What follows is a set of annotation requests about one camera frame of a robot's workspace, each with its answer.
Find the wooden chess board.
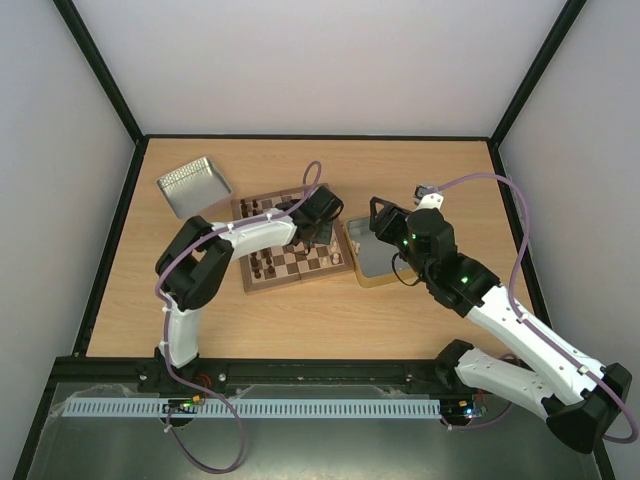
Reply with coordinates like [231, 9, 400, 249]
[231, 187, 353, 294]

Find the light blue cable duct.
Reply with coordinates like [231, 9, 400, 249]
[62, 398, 441, 419]

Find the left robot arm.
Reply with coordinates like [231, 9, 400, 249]
[155, 185, 344, 391]

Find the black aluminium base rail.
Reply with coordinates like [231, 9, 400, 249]
[47, 356, 476, 397]

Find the row of dark chess pieces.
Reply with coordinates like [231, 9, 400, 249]
[240, 197, 278, 282]

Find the gold tin box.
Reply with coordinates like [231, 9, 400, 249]
[343, 216, 415, 289]

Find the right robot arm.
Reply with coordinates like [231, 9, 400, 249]
[369, 194, 632, 454]

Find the black enclosure frame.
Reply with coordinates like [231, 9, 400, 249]
[14, 1, 585, 479]

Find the silver embossed tin lid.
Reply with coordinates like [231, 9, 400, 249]
[156, 156, 234, 219]

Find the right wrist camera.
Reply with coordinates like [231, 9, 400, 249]
[413, 184, 444, 210]

